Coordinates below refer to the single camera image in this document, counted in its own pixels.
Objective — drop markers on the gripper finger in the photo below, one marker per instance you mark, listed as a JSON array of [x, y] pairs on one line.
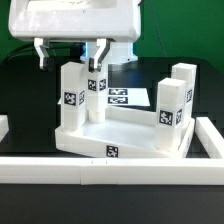
[[95, 63], [45, 61]]

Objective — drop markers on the fiducial marker sheet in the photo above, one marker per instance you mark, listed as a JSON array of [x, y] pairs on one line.
[[128, 97]]

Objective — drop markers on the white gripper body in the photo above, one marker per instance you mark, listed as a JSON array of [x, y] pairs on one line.
[[75, 20]]

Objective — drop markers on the white desk top tray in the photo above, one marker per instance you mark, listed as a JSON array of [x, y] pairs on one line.
[[126, 133]]

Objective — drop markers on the white right fence bar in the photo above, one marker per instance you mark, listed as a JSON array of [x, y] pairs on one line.
[[209, 136]]

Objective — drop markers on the white left fence block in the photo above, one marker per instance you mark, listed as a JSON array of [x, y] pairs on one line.
[[4, 128]]

